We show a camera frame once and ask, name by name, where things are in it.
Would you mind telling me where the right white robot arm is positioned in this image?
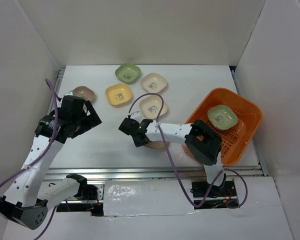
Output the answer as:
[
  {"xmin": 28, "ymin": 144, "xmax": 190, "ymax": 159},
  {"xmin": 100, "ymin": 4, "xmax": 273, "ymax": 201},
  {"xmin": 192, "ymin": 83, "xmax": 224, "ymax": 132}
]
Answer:
[{"xmin": 118, "ymin": 117, "xmax": 226, "ymax": 196}]

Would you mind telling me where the aluminium frame rail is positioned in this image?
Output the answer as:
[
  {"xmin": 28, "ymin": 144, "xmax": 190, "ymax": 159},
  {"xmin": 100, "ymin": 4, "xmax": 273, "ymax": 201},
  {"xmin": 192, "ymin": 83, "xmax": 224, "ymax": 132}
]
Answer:
[{"xmin": 43, "ymin": 67, "xmax": 270, "ymax": 182}]

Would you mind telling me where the cream plate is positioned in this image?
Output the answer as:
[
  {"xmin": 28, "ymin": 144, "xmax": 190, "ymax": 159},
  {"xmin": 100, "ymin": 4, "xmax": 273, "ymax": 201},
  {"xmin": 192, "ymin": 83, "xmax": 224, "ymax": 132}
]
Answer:
[
  {"xmin": 139, "ymin": 95, "xmax": 162, "ymax": 120},
  {"xmin": 140, "ymin": 72, "xmax": 168, "ymax": 93}
]

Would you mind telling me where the cream plate at back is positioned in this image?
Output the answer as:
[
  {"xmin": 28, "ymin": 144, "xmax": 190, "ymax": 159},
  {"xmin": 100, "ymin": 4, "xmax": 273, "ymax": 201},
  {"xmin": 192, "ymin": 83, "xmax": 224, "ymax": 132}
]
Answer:
[{"xmin": 140, "ymin": 72, "xmax": 168, "ymax": 93}]

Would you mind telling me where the cream plate in middle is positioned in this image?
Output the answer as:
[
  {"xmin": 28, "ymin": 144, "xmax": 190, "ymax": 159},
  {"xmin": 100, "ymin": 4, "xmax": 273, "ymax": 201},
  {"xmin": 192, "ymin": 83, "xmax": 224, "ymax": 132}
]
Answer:
[{"xmin": 139, "ymin": 95, "xmax": 162, "ymax": 120}]

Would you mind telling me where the brown plate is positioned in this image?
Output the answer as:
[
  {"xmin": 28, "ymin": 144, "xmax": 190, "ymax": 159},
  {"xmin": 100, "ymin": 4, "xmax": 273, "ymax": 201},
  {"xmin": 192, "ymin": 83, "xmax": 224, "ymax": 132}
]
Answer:
[
  {"xmin": 144, "ymin": 141, "xmax": 165, "ymax": 150},
  {"xmin": 72, "ymin": 86, "xmax": 95, "ymax": 102}
]

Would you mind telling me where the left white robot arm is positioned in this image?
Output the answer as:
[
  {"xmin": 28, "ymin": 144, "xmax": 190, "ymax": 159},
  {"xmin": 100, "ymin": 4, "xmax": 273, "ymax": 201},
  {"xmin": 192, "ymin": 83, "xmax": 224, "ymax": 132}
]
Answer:
[{"xmin": 0, "ymin": 95, "xmax": 102, "ymax": 230}]

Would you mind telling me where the white foil cover panel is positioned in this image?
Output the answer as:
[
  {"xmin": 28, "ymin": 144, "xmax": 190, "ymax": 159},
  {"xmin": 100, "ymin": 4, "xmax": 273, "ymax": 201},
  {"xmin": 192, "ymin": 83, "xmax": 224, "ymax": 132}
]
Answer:
[{"xmin": 103, "ymin": 179, "xmax": 195, "ymax": 217}]

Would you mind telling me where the yellow square plate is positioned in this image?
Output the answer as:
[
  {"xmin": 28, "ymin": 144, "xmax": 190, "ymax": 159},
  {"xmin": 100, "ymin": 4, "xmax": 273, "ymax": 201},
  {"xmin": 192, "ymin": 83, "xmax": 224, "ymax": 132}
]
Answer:
[{"xmin": 105, "ymin": 83, "xmax": 133, "ymax": 107}]

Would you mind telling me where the green plate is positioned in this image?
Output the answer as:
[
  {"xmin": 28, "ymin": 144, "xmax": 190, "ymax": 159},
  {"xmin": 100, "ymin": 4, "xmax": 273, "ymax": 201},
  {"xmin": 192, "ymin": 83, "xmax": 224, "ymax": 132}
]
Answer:
[
  {"xmin": 115, "ymin": 63, "xmax": 141, "ymax": 84},
  {"xmin": 207, "ymin": 104, "xmax": 239, "ymax": 131}
]

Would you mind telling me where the orange plastic bin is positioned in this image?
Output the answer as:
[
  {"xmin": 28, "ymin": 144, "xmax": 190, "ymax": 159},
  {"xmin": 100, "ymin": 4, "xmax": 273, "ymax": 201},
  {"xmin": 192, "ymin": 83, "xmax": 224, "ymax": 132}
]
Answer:
[{"xmin": 186, "ymin": 88, "xmax": 263, "ymax": 167}]

